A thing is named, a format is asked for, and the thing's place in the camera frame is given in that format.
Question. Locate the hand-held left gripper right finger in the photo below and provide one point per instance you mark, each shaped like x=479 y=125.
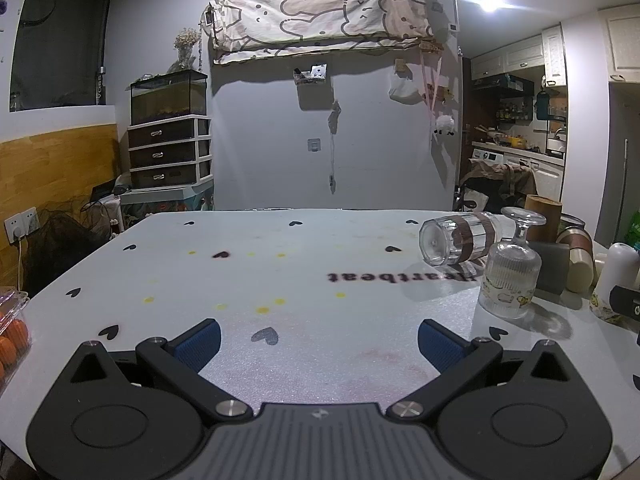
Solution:
x=440 y=345

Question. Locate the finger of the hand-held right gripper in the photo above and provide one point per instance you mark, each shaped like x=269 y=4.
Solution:
x=625 y=300

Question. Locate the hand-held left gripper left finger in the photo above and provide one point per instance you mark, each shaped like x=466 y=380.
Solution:
x=200 y=344

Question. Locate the clear glass cup brown bands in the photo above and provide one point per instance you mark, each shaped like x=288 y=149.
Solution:
x=457 y=237

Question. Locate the beige and brown cup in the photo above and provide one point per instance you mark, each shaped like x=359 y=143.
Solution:
x=580 y=260

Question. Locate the white cartoon print bottle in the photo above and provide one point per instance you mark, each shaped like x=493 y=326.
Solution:
x=617 y=265

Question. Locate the grey square block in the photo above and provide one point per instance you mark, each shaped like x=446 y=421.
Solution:
x=552 y=267

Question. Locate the metal tin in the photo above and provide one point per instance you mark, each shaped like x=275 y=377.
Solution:
x=572 y=222

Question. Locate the ribbed stemmed glass cartoon print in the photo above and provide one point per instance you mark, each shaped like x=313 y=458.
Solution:
x=510 y=275

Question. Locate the wooden cylinder container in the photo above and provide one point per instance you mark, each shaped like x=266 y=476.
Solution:
x=545 y=215

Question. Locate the white heart print tablecloth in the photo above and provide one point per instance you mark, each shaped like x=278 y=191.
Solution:
x=300 y=270

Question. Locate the black netting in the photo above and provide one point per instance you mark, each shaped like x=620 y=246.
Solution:
x=65 y=240

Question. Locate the brown cloth on chair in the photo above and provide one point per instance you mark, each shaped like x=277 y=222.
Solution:
x=500 y=180

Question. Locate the white washing machine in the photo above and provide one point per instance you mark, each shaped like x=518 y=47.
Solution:
x=515 y=160

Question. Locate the black laptop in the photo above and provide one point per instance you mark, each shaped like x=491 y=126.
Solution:
x=104 y=190

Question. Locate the clear plastic box of oranges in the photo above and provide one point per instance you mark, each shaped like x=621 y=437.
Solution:
x=12 y=335

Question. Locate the white drawer unit dark drawers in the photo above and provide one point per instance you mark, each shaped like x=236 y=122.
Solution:
x=167 y=152

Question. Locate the plush sheep toy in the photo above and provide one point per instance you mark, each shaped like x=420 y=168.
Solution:
x=444 y=125

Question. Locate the glass fish tank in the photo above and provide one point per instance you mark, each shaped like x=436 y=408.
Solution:
x=167 y=100

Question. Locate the white hanging bag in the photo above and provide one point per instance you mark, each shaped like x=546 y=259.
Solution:
x=404 y=87

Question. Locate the dried flower bouquet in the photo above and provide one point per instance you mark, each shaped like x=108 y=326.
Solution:
x=186 y=45

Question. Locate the cartoon printed blanket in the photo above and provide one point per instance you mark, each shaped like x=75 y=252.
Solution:
x=320 y=15

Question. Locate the white wall socket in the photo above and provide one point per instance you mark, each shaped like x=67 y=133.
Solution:
x=22 y=222

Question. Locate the square wall hook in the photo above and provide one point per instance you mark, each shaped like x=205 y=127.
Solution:
x=313 y=144

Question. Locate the white kitchen wall cabinets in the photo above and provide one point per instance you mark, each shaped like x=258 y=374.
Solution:
x=530 y=55

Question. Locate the small wall shelf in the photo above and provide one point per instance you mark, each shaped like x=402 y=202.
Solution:
x=311 y=72

